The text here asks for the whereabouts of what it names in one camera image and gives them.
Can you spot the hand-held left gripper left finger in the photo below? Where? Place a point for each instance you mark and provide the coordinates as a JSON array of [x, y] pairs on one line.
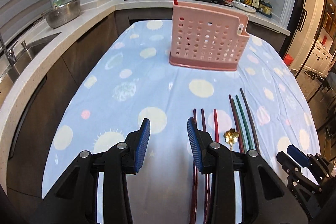
[[143, 145]]

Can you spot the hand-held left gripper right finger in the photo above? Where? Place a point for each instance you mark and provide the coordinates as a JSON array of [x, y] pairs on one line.
[[195, 148]]

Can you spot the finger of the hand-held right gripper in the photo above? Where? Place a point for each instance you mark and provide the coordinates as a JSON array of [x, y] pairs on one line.
[[298, 155], [321, 166]]

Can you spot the dark red chopstick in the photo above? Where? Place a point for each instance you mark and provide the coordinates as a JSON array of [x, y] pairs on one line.
[[203, 119], [193, 200]]

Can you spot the gold flower spoon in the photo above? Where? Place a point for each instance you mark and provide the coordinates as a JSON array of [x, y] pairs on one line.
[[231, 136]]

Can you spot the maroon chopstick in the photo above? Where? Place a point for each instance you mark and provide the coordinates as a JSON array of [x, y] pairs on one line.
[[234, 111], [230, 102]]

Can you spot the dark green chopstick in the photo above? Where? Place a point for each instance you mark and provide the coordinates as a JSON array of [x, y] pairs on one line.
[[245, 106]]

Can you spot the pink perforated utensil basket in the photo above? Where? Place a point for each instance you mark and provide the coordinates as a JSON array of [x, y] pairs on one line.
[[204, 37]]

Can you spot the blue dotted tablecloth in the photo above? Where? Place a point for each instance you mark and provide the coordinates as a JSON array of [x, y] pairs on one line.
[[157, 77]]

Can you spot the red bag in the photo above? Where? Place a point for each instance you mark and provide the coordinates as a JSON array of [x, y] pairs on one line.
[[288, 59]]

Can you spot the black framed glass door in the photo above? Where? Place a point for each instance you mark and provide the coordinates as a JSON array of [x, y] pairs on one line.
[[299, 16]]

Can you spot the steel sink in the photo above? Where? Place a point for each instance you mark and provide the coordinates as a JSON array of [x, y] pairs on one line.
[[34, 48]]

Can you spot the white patterned plate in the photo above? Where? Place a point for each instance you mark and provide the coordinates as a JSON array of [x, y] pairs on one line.
[[244, 7]]

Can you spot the small seasoning jar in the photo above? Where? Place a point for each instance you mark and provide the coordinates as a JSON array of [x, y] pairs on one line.
[[268, 8], [262, 6]]

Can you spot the steel colander bowl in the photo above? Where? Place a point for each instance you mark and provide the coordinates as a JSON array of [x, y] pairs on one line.
[[63, 14]]

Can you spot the sink soap dispenser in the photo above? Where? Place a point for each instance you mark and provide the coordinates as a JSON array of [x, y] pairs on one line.
[[24, 46]]

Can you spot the chrome faucet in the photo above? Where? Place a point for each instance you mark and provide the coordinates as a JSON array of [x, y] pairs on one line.
[[9, 53]]

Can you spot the green dish soap bottle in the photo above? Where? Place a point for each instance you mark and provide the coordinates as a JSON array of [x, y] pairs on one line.
[[56, 2]]

